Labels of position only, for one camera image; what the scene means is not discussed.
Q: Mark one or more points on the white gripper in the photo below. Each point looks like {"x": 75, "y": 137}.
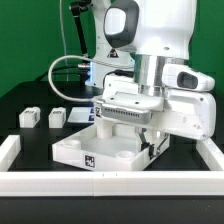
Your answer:
{"x": 189, "y": 109}

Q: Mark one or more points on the white square tabletop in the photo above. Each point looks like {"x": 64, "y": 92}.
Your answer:
{"x": 115, "y": 147}

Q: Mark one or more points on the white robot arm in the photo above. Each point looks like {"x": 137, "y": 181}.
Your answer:
{"x": 158, "y": 32}

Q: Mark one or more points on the white marker sheet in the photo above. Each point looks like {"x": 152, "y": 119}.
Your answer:
{"x": 81, "y": 115}

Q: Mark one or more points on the white U-shaped obstacle fence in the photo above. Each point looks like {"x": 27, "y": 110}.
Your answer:
{"x": 38, "y": 184}

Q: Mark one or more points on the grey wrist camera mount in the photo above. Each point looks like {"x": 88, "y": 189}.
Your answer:
{"x": 128, "y": 108}

